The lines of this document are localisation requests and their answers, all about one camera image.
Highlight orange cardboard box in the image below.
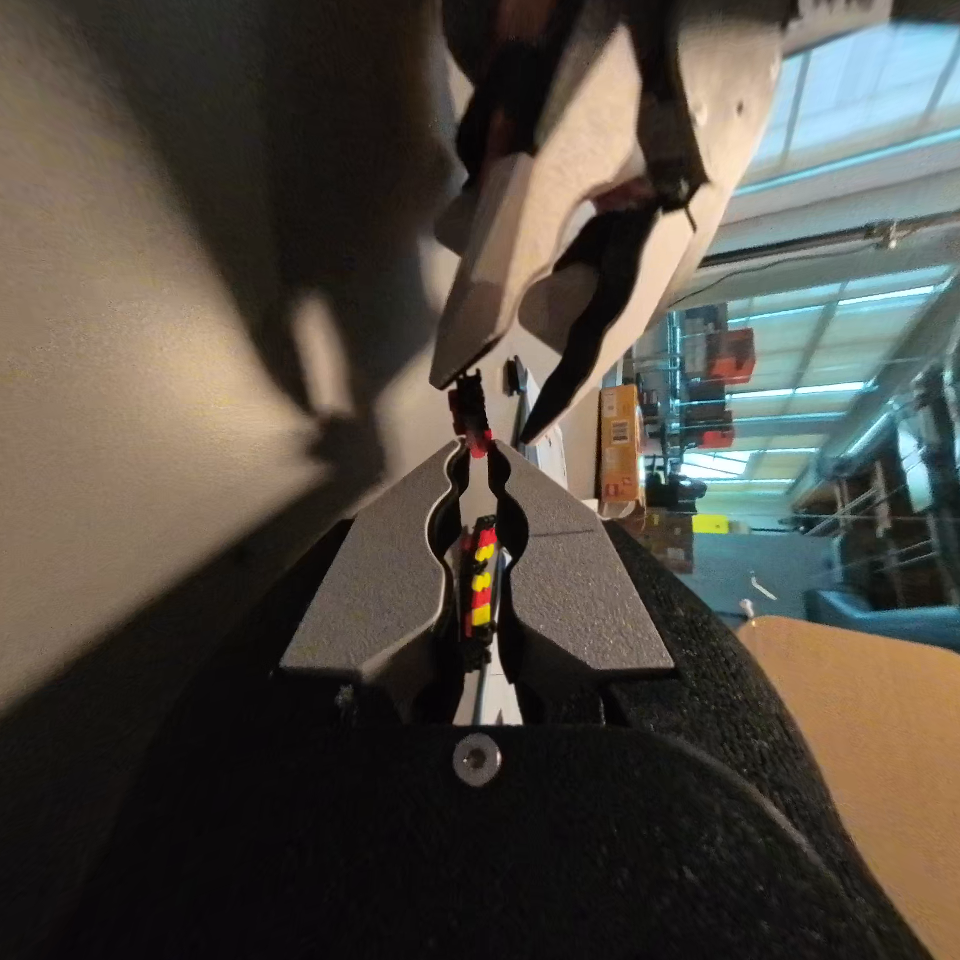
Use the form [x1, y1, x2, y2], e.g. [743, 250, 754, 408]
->
[598, 384, 646, 502]

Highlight building instruction booklet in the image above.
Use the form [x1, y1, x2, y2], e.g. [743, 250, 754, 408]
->
[453, 360, 575, 725]

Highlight large glass window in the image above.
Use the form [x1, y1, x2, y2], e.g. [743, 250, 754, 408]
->
[705, 22, 960, 489]

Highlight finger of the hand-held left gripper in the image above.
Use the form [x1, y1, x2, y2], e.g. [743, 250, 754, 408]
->
[429, 15, 648, 391]
[519, 0, 785, 445]

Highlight red and black brick assembly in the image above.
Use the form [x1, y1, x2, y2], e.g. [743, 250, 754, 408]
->
[448, 371, 492, 440]

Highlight black yellow red brick assembly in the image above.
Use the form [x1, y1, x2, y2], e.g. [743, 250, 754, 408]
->
[459, 513, 502, 669]

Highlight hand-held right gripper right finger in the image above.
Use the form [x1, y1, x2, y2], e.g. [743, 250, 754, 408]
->
[486, 441, 676, 725]

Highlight light wooden tabletop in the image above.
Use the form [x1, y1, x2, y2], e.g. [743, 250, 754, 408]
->
[738, 615, 960, 960]

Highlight brown cardboard boxes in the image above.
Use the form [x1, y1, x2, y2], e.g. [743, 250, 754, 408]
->
[641, 510, 699, 575]

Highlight shelf with red crates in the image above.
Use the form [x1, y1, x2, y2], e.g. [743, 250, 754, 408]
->
[637, 303, 759, 481]

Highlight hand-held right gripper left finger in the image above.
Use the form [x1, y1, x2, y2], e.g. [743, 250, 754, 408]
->
[279, 441, 465, 725]

